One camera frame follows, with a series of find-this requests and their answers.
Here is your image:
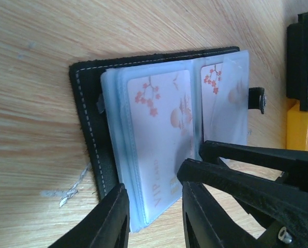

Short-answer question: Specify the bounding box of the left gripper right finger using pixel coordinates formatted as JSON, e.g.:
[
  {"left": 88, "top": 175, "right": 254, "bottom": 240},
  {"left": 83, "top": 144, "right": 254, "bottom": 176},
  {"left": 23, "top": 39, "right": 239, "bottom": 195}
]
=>
[{"left": 182, "top": 182, "right": 260, "bottom": 247}]

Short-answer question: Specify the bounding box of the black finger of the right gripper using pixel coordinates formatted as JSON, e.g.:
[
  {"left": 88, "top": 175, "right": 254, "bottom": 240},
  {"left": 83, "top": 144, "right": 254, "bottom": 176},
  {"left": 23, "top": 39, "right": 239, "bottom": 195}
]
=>
[{"left": 177, "top": 159, "right": 308, "bottom": 247}]

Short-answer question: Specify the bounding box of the black tray right compartment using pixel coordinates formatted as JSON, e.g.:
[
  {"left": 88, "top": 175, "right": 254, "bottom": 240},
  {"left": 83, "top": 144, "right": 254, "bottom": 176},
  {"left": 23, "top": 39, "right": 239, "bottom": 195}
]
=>
[{"left": 286, "top": 12, "right": 308, "bottom": 112}]

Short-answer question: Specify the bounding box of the black card holder wallet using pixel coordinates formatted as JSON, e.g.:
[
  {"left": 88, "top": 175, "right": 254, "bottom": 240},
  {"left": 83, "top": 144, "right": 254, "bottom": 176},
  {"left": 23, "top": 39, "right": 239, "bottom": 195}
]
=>
[{"left": 69, "top": 46, "right": 266, "bottom": 233}]

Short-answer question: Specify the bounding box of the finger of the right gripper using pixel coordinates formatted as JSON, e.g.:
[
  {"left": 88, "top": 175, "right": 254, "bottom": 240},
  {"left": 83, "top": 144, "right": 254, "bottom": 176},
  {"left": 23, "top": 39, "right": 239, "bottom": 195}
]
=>
[{"left": 199, "top": 141, "right": 308, "bottom": 193}]

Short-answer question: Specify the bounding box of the yellow tray middle compartment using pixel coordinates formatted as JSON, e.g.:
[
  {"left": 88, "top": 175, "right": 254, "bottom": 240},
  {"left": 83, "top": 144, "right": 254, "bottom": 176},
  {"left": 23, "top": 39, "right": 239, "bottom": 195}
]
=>
[{"left": 286, "top": 101, "right": 308, "bottom": 151}]

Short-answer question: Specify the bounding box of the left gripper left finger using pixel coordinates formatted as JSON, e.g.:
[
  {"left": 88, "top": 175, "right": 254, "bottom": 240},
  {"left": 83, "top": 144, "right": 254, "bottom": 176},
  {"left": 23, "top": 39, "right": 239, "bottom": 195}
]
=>
[{"left": 50, "top": 183, "right": 130, "bottom": 247}]

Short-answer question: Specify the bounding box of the red patterned white card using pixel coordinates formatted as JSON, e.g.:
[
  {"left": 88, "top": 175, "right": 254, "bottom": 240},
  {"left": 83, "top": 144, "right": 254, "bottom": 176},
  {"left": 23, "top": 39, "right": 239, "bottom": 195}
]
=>
[
  {"left": 127, "top": 70, "right": 193, "bottom": 222},
  {"left": 201, "top": 59, "right": 249, "bottom": 145}
]

